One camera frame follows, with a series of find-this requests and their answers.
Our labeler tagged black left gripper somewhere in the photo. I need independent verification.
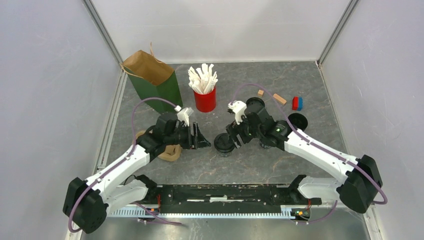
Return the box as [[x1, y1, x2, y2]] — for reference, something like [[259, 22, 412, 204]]
[[164, 122, 211, 150]]

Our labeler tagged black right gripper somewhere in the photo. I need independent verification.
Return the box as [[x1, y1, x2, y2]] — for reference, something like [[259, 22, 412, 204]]
[[225, 115, 264, 150]]

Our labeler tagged black coffee cup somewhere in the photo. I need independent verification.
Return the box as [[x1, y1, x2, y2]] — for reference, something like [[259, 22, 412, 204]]
[[217, 149, 234, 158], [259, 138, 274, 149], [288, 112, 309, 131]]

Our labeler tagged green paper bag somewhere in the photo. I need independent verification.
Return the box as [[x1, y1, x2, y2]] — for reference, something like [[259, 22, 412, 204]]
[[120, 46, 184, 107]]

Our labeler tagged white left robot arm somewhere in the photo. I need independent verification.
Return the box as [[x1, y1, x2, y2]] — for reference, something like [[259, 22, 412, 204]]
[[63, 107, 211, 234]]

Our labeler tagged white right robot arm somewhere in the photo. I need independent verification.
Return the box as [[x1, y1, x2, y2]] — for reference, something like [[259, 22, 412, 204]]
[[225, 116, 383, 214]]

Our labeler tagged black coffee lid stack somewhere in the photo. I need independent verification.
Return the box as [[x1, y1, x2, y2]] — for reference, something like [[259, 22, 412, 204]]
[[246, 97, 265, 113]]

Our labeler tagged brown cardboard cup carrier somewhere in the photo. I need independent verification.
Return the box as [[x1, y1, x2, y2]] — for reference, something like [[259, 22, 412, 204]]
[[132, 130, 182, 164]]

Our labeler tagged red cup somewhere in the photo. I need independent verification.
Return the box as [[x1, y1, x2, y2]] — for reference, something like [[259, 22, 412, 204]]
[[193, 88, 217, 113]]

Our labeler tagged small wooden cube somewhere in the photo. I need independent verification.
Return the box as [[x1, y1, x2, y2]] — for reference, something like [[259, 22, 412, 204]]
[[257, 90, 264, 98]]

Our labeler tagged white wrapped stirrer bundle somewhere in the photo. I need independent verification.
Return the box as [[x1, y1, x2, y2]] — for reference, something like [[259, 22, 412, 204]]
[[187, 63, 218, 95]]

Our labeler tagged long wooden block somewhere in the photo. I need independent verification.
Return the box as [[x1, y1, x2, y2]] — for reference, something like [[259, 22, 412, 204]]
[[273, 93, 287, 106]]

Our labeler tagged red and blue block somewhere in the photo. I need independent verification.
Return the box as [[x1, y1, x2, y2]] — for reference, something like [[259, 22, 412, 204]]
[[292, 96, 303, 111]]

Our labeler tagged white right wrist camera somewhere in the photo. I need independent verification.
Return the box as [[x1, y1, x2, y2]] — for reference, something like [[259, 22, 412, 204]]
[[228, 100, 247, 125]]

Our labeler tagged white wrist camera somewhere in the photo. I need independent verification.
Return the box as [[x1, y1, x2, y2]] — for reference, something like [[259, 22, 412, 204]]
[[174, 105, 194, 127], [228, 100, 247, 125]]

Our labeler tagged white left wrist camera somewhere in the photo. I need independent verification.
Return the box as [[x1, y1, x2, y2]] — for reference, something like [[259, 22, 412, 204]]
[[174, 105, 194, 127]]

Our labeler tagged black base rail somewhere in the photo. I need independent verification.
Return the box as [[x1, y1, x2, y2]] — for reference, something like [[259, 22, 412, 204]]
[[137, 183, 313, 218]]

